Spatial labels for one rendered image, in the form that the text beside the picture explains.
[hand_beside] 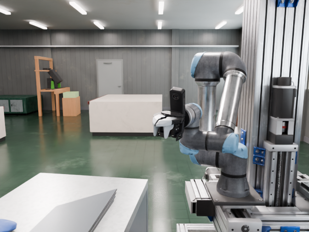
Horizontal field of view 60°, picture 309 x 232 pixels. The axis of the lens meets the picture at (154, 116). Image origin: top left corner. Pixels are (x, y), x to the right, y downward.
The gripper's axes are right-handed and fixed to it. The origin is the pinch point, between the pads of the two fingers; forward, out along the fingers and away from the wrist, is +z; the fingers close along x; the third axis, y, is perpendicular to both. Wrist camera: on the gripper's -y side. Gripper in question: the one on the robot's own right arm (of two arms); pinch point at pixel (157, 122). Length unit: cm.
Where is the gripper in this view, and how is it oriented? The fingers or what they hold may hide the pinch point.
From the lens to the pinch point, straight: 76.2
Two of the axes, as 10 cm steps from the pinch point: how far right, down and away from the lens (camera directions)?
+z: -4.4, 1.6, -8.9
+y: -1.0, 9.7, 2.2
